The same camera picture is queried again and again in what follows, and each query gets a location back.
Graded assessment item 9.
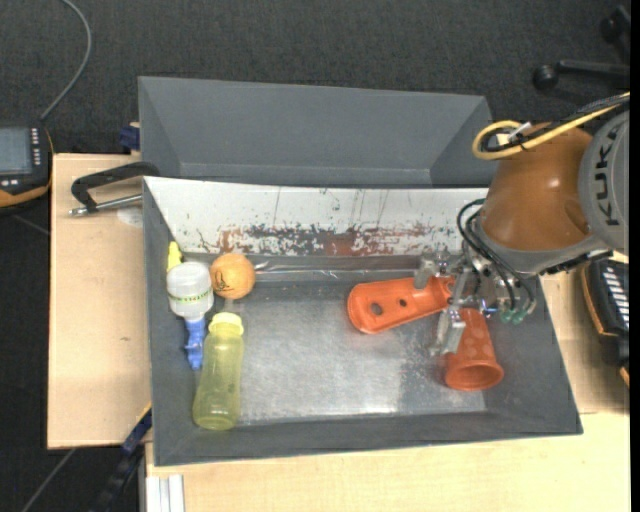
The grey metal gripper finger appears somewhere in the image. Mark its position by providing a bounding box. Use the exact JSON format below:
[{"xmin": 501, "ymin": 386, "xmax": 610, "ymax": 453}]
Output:
[
  {"xmin": 413, "ymin": 251, "xmax": 454, "ymax": 292},
  {"xmin": 428, "ymin": 307, "xmax": 467, "ymax": 357}
]

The short orange dotted cup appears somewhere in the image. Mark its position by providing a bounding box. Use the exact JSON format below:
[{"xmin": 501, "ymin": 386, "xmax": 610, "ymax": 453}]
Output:
[{"xmin": 442, "ymin": 306, "xmax": 505, "ymax": 393}]

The long orange cup with holes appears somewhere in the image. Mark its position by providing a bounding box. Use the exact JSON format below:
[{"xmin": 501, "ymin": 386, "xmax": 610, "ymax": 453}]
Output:
[{"xmin": 346, "ymin": 275, "xmax": 457, "ymax": 335}]

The grey metal bin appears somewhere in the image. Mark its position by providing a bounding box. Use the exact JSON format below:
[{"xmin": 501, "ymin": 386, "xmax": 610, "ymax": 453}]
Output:
[{"xmin": 137, "ymin": 75, "xmax": 584, "ymax": 467}]

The orange ball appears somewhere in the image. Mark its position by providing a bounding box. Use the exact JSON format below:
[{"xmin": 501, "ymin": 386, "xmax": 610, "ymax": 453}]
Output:
[{"xmin": 209, "ymin": 252, "xmax": 257, "ymax": 301}]

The yellow clear plastic bottle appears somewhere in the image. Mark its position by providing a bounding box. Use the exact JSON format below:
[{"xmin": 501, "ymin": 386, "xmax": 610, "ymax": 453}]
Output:
[{"xmin": 192, "ymin": 311, "xmax": 246, "ymax": 432}]

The white spray bottle blue nozzle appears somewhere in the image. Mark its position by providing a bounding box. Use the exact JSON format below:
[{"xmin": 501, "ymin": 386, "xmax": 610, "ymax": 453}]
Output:
[{"xmin": 165, "ymin": 260, "xmax": 215, "ymax": 372}]

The pale wood flat board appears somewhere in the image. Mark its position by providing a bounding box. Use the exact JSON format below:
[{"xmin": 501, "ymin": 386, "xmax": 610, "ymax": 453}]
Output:
[{"xmin": 47, "ymin": 152, "xmax": 153, "ymax": 450}]

